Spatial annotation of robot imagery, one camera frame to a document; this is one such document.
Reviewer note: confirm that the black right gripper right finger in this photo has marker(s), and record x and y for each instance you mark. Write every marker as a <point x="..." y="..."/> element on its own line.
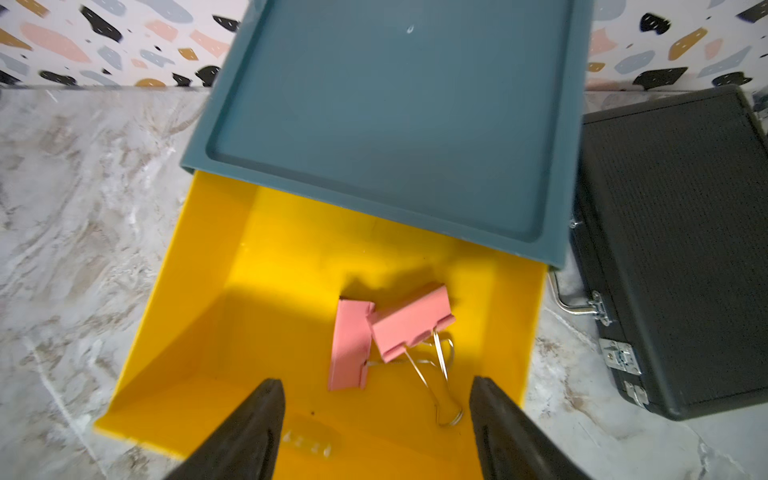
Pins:
<point x="509" y="445"/>

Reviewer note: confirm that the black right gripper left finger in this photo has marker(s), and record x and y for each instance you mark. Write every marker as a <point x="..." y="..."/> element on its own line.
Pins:
<point x="246" y="444"/>

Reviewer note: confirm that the teal drawer cabinet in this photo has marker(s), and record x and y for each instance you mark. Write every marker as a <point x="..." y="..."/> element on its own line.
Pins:
<point x="459" y="117"/>

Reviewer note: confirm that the black ribbed briefcase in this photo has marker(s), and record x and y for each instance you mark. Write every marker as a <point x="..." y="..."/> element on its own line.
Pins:
<point x="669" y="234"/>

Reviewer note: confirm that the yellow top drawer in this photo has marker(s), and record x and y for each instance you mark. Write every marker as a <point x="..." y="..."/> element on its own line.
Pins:
<point x="248" y="291"/>

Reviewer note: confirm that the pink binder clip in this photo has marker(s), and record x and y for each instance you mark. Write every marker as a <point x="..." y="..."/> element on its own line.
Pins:
<point x="351" y="345"/>
<point x="410" y="332"/>

